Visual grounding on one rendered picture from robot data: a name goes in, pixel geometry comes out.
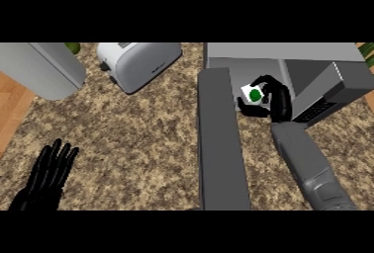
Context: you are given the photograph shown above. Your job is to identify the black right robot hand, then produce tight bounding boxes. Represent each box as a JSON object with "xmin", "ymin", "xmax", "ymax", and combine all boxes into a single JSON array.
[{"xmin": 235, "ymin": 74, "xmax": 294, "ymax": 125}]

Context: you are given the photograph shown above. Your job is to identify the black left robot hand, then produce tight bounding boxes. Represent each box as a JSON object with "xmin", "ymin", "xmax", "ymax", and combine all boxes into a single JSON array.
[{"xmin": 7, "ymin": 137, "xmax": 79, "ymax": 211}]

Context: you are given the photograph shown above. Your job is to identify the white milk carton green spot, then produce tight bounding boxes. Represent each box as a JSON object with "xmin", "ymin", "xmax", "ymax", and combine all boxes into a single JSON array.
[{"xmin": 239, "ymin": 83, "xmax": 267, "ymax": 107}]

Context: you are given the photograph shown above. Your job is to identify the grey microwave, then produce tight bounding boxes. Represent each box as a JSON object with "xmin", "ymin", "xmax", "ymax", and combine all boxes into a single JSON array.
[{"xmin": 202, "ymin": 42, "xmax": 374, "ymax": 127}]

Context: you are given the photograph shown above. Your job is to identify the dark grey microwave door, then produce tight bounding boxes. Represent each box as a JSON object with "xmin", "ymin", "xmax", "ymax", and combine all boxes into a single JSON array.
[{"xmin": 195, "ymin": 67, "xmax": 252, "ymax": 211}]

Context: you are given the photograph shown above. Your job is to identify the green striped plant leaves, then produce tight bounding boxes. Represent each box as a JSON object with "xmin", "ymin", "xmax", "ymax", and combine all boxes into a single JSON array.
[{"xmin": 357, "ymin": 42, "xmax": 374, "ymax": 68}]

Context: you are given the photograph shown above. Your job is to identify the white toaster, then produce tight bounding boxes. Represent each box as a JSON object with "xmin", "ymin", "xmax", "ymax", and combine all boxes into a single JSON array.
[{"xmin": 94, "ymin": 42, "xmax": 184, "ymax": 95}]

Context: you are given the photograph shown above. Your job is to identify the pale grey rounded appliance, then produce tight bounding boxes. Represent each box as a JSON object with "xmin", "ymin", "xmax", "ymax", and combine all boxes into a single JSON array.
[{"xmin": 0, "ymin": 42, "xmax": 87, "ymax": 102}]

